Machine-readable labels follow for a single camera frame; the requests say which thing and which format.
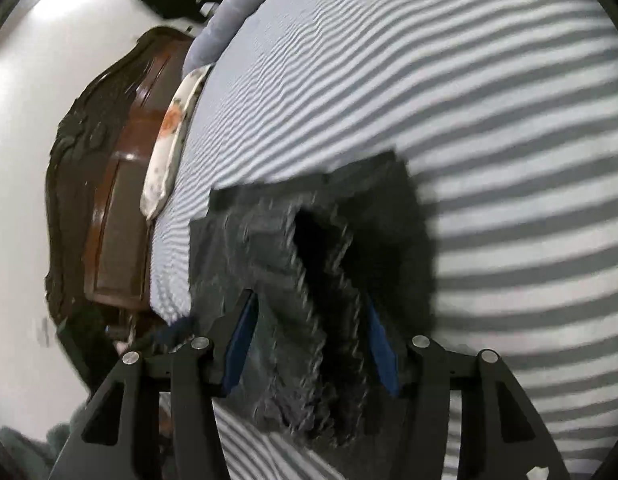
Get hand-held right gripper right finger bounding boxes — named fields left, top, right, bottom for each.
left=364, top=292, right=570, bottom=480

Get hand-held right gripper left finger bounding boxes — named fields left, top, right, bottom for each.
left=49, top=287, right=262, bottom=480

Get dark grey pants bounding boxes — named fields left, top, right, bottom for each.
left=189, top=150, right=440, bottom=480

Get dark cloth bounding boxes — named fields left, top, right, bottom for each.
left=59, top=305, right=155, bottom=391

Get carved wooden headboard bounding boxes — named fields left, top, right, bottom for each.
left=44, top=27, right=197, bottom=326

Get floral white pillow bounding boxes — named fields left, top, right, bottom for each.
left=140, top=64, right=215, bottom=221

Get grey-green cloth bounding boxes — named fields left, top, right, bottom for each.
left=0, top=422, right=74, bottom=480

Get striped grey white bed sheet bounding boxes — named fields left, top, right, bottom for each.
left=149, top=0, right=618, bottom=480

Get long grey bolster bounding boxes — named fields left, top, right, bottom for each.
left=181, top=0, right=305, bottom=76

